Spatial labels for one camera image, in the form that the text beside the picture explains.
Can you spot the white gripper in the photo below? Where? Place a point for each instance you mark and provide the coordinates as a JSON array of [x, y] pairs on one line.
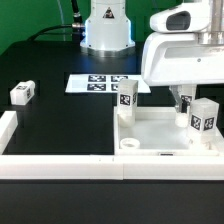
[[186, 47]]

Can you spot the white square table top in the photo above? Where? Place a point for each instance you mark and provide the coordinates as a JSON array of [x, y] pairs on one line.
[[155, 133]]

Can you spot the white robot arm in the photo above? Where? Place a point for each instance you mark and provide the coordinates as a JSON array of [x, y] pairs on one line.
[[108, 30]]

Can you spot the white U-shaped obstacle fence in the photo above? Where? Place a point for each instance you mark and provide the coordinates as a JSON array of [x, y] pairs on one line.
[[164, 165]]

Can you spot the white marker base plate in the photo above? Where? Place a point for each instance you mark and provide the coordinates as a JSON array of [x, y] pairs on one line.
[[101, 83]]

